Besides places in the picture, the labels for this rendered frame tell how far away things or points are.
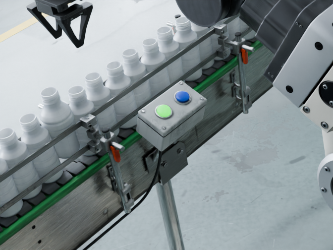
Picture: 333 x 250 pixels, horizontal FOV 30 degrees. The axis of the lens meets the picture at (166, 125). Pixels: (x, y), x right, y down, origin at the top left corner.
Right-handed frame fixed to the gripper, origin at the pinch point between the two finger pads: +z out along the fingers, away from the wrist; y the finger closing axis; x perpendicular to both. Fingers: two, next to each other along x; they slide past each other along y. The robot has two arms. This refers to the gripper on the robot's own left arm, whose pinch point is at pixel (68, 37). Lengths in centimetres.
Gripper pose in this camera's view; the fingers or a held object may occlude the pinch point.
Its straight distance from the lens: 112.3
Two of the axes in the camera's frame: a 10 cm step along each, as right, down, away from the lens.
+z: 1.5, 7.8, 6.1
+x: 6.9, -5.2, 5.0
